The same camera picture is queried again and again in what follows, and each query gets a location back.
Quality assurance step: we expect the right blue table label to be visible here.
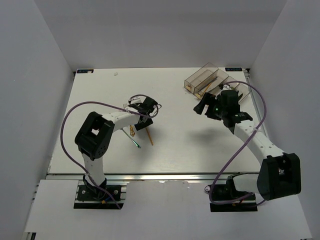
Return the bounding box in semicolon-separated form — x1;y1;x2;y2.
224;67;243;72

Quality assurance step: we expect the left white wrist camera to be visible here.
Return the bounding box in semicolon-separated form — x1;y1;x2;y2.
128;96;142;105

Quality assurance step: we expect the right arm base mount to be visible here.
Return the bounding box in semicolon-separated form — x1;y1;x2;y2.
210;184;258;213

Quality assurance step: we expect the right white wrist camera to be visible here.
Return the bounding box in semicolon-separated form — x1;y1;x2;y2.
219;84;230;91

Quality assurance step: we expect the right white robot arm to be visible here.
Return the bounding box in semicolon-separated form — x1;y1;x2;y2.
193;90;302;201

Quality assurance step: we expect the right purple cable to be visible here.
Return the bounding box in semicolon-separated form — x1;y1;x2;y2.
209;80;270;206

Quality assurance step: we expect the clear compartment organizer tray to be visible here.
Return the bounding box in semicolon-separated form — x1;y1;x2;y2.
184;63;250;101

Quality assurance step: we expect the gold ornate fork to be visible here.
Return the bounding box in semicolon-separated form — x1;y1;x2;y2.
122;102;136;137

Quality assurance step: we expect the left blue table label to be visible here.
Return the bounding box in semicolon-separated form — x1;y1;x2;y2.
76;69;94;74

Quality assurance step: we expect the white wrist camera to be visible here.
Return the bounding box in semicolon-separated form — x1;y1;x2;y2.
128;96;142;105
219;84;230;91

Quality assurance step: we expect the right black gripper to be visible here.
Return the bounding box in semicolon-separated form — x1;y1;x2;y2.
193;92;227;121

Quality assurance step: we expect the blue grey chopstick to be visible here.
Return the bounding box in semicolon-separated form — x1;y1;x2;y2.
204;76;218;92

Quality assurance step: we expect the blue table label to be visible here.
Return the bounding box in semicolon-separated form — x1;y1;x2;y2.
224;67;243;72
76;69;94;74

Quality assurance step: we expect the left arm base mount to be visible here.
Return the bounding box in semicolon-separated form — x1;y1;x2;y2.
73;183;127;210

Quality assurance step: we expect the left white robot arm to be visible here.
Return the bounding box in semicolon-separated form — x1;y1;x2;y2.
74;95;159;200

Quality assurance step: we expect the iridescent rainbow fork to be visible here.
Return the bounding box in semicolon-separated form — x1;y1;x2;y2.
121;128;141;149

